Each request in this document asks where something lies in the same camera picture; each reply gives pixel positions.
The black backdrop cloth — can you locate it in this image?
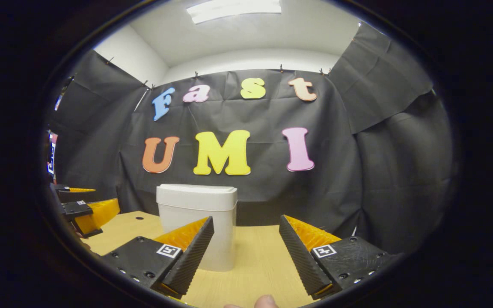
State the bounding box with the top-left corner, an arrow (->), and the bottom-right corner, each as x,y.
48,21 -> 459,257

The white desktop garbage bin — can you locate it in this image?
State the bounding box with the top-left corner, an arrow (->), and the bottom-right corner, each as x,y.
156,184 -> 238,272

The wooden desktop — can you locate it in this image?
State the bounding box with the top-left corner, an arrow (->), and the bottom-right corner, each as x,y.
80,210 -> 315,308

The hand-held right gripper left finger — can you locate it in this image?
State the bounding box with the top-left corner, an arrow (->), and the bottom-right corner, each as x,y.
100,216 -> 215,300

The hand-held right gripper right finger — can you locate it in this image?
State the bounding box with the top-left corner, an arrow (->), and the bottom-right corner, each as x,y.
278,214 -> 402,301

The computer monitor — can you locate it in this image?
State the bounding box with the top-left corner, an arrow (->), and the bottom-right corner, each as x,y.
48,132 -> 59,176

